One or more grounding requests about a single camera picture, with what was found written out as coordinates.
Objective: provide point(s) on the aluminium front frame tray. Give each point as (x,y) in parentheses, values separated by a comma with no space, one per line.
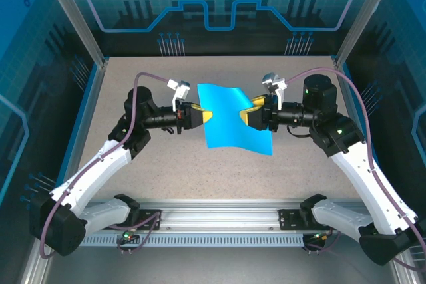
(199,267)

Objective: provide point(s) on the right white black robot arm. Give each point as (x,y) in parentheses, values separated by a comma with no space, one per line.
(359,171)

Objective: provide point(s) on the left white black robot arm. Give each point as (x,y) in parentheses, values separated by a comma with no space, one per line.
(100,164)

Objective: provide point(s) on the blue side trim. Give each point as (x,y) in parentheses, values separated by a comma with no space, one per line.
(66,164)
(347,72)

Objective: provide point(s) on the blue paper sheet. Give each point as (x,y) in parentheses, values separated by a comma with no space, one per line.
(226,121)

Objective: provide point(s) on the aluminium frame post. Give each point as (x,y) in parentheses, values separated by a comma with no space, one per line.
(362,18)
(78,18)

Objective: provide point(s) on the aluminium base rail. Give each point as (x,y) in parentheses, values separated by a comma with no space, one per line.
(219,214)

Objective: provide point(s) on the aluminium side rail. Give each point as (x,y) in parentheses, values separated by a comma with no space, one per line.
(88,114)
(348,97)

